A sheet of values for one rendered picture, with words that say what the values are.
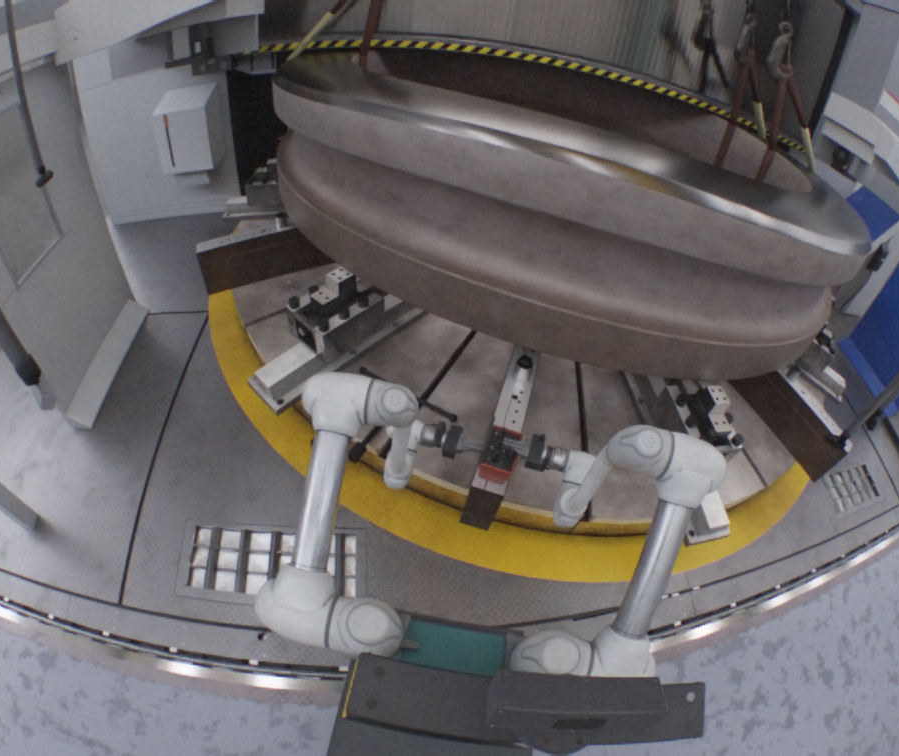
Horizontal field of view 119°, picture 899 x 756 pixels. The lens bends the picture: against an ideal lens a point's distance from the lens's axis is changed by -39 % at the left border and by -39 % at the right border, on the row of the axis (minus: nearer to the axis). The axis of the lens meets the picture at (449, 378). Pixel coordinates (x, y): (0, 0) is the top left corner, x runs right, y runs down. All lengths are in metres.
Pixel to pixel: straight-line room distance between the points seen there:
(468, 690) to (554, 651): 0.76
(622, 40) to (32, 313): 5.39
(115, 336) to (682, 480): 3.73
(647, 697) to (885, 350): 6.07
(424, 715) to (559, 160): 1.51
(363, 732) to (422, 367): 1.95
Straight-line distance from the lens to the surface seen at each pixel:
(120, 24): 3.02
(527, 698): 0.32
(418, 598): 2.23
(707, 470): 1.16
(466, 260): 1.93
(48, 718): 2.97
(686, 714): 0.48
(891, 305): 6.30
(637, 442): 1.05
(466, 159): 1.66
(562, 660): 1.15
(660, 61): 5.13
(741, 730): 2.90
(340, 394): 1.16
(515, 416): 1.93
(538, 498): 2.18
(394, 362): 2.57
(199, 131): 4.65
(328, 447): 1.16
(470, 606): 2.25
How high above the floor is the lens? 2.18
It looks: 48 degrees down
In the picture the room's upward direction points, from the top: 9 degrees clockwise
